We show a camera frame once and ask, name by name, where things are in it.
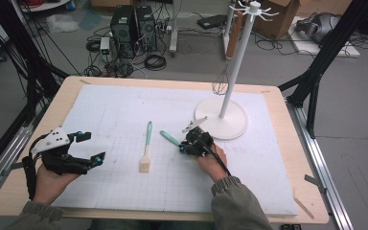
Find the aluminium rail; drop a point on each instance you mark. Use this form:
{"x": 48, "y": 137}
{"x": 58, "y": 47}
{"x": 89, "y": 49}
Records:
{"x": 326, "y": 179}
{"x": 6, "y": 153}

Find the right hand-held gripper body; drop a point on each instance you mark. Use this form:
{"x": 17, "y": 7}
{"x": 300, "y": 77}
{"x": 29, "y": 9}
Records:
{"x": 201, "y": 140}

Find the person's right hand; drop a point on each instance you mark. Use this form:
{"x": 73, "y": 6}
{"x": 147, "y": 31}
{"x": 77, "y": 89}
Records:
{"x": 211, "y": 166}

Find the flat black device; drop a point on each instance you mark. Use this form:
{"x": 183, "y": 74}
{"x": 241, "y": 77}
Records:
{"x": 211, "y": 21}

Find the white post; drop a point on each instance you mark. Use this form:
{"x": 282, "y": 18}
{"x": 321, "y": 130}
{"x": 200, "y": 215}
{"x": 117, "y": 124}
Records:
{"x": 173, "y": 28}

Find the white utensil stand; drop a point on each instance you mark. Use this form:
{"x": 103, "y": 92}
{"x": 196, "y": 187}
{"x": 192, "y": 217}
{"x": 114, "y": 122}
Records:
{"x": 223, "y": 124}

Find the small white device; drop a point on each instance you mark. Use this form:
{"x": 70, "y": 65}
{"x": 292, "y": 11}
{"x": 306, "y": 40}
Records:
{"x": 104, "y": 46}

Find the black computer tower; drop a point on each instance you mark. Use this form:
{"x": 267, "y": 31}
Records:
{"x": 123, "y": 28}
{"x": 146, "y": 27}

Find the black metal frame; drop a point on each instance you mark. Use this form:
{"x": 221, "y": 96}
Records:
{"x": 28, "y": 64}
{"x": 326, "y": 48}

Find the white grid mat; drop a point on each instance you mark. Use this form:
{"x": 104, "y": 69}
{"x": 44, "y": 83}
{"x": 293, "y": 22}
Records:
{"x": 124, "y": 179}

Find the brown cardboard box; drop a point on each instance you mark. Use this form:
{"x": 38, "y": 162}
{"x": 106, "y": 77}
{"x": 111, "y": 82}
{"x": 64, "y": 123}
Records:
{"x": 278, "y": 19}

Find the clear plastic bag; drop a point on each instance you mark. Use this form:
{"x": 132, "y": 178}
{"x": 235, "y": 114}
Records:
{"x": 62, "y": 23}

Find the person's left hand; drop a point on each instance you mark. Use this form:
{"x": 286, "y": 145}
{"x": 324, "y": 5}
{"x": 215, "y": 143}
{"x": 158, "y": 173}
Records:
{"x": 52, "y": 187}

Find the white board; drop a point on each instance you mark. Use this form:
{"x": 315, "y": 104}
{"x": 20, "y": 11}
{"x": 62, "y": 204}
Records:
{"x": 348, "y": 51}

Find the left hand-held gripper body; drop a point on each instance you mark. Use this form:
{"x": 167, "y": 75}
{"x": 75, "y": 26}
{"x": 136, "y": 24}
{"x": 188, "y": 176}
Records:
{"x": 52, "y": 142}

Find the thin wooden stick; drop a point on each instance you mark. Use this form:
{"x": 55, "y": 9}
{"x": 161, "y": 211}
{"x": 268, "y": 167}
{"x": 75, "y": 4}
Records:
{"x": 303, "y": 206}

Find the grey headset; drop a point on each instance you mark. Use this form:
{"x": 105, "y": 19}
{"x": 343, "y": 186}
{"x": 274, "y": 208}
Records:
{"x": 319, "y": 27}

